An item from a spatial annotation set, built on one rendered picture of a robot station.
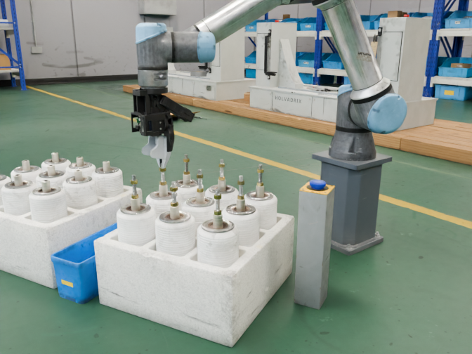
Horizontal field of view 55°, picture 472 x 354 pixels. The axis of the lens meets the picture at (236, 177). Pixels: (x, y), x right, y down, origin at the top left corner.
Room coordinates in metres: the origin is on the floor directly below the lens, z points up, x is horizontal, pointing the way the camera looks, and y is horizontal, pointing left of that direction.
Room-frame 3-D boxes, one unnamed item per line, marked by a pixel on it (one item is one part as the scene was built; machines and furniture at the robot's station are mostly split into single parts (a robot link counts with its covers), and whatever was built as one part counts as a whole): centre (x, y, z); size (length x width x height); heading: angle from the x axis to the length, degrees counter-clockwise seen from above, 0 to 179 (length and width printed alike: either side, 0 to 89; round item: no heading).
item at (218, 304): (1.11, 0.09, 0.09); 0.39 x 0.39 x 0.18; 63
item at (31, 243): (1.36, 0.58, 0.09); 0.39 x 0.39 x 0.18; 62
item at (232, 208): (1.06, -0.01, 0.25); 0.08 x 0.08 x 0.01
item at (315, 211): (1.05, -0.20, 0.16); 0.07 x 0.07 x 0.31; 63
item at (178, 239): (1.01, 0.15, 0.16); 0.10 x 0.10 x 0.18
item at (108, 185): (1.41, 0.42, 0.16); 0.10 x 0.10 x 0.18
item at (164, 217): (1.01, 0.15, 0.25); 0.08 x 0.08 x 0.01
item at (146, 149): (1.17, 0.22, 0.38); 0.06 x 0.03 x 0.09; 132
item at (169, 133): (1.15, 0.18, 0.42); 0.05 x 0.02 x 0.09; 42
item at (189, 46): (1.20, 0.12, 0.64); 0.11 x 0.11 x 0.08; 14
